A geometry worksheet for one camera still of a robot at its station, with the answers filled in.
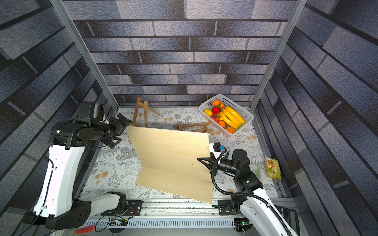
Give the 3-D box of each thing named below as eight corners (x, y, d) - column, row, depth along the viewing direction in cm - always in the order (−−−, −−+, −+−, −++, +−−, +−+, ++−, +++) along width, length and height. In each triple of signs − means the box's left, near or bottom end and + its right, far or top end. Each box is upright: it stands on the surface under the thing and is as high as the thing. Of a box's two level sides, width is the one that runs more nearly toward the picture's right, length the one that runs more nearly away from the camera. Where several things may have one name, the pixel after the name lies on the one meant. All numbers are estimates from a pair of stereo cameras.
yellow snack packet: (265, 176, 85) (268, 174, 82) (263, 159, 92) (265, 156, 89) (279, 179, 84) (283, 176, 81) (275, 161, 91) (278, 158, 88)
